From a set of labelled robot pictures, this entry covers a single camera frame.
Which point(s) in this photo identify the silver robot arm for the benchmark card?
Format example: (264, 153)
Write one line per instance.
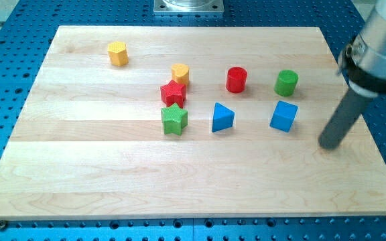
(364, 57)

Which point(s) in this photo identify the green star block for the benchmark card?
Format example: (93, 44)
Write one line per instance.
(174, 119)

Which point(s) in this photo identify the blue triangle block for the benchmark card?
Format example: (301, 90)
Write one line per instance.
(223, 117)

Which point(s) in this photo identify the red star block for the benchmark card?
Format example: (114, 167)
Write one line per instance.
(173, 93)

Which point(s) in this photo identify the yellow heart block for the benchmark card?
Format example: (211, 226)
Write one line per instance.
(180, 73)

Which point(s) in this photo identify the red cylinder block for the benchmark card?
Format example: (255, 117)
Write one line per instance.
(236, 79)

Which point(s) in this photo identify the light wooden board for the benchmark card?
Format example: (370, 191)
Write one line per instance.
(89, 142)

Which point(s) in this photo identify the blue cube block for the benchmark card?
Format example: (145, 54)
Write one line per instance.
(283, 116)

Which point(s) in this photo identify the yellow hexagon block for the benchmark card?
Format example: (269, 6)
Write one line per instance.
(117, 52)

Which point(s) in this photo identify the green cylinder block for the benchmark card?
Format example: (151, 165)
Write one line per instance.
(286, 82)

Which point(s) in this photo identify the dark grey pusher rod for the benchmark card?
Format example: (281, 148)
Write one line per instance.
(344, 117)

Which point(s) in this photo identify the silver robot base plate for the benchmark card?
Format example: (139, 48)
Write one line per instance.
(188, 6)

